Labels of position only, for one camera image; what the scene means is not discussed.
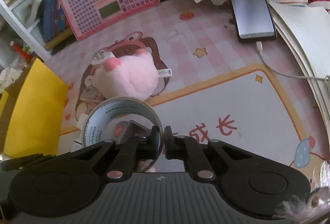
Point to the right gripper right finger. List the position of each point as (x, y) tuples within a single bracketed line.
[(188, 150)]

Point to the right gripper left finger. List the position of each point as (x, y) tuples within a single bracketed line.
[(123, 159)]

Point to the clear tape roll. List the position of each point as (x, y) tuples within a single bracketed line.
[(114, 109)]

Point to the pink plush pig toy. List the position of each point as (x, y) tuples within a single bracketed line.
[(134, 75)]

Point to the pink checkered table mat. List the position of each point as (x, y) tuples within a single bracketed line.
[(220, 89)]

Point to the yellow cardboard box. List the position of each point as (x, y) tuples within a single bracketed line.
[(31, 112)]

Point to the black smartphone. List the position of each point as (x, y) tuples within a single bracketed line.
[(253, 20)]

